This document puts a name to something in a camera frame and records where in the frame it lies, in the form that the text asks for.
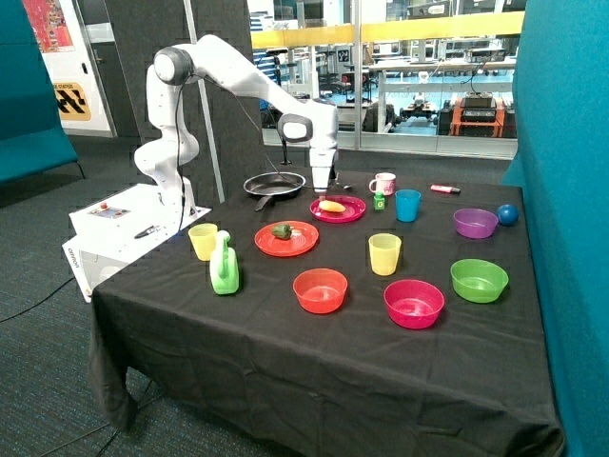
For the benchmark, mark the orange plastic plate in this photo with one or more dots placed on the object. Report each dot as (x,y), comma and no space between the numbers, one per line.
(302,239)

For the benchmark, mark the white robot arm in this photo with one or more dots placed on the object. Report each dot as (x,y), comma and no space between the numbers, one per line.
(174,68)

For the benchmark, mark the blue ball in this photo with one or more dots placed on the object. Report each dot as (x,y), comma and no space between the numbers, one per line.
(508,215)

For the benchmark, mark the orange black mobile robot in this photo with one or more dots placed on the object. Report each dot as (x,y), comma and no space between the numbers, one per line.
(478,114)

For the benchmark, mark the yellow toy corn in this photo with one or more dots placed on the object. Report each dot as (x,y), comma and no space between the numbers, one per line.
(331,206)

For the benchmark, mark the green toy watering can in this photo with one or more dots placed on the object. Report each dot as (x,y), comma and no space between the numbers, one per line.
(223,266)

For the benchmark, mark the yellow black warning sign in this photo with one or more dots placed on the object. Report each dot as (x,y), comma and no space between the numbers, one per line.
(72,102)

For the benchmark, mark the magenta plastic plate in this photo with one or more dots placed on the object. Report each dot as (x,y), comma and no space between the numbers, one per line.
(354,209)

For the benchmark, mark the blue plastic cup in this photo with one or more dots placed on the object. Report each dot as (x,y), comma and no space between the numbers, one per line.
(407,203)

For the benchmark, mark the green plastic bowl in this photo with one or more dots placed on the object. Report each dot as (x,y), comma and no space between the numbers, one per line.
(478,281)

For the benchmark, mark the teal partition panel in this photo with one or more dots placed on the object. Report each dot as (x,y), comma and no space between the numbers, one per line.
(560,91)

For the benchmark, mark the green letter block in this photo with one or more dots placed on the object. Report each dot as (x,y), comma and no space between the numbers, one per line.
(379,201)

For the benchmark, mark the pink highlighter marker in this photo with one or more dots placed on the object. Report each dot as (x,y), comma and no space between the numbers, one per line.
(445,189)

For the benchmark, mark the yellow cup centre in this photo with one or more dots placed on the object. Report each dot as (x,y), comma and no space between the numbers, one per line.
(384,250)

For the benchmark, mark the black tablecloth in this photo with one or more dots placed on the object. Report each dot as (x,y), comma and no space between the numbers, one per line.
(350,382)

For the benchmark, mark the purple plastic bowl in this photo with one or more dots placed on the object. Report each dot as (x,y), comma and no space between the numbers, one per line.
(475,223)

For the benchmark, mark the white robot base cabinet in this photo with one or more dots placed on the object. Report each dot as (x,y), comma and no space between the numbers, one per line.
(115,232)

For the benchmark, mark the orange plastic bowl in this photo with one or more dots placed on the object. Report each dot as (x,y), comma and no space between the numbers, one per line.
(320,290)

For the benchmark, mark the pink white mug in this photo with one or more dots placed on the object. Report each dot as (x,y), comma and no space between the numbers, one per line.
(384,182)

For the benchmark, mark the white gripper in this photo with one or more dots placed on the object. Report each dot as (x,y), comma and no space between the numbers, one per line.
(322,162)

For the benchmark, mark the magenta plastic bowl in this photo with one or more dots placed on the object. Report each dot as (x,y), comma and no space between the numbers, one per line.
(413,304)

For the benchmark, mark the yellow cup near robot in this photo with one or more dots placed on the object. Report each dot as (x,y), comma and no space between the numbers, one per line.
(203,240)

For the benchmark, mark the green toy pepper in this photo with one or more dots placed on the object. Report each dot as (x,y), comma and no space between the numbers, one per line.
(282,231)

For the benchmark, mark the black frying pan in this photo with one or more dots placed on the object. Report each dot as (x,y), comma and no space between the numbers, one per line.
(273,186)

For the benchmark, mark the teal sofa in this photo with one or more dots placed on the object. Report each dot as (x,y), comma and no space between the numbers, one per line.
(32,137)

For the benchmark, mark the red poster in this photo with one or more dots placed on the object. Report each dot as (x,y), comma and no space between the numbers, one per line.
(49,25)

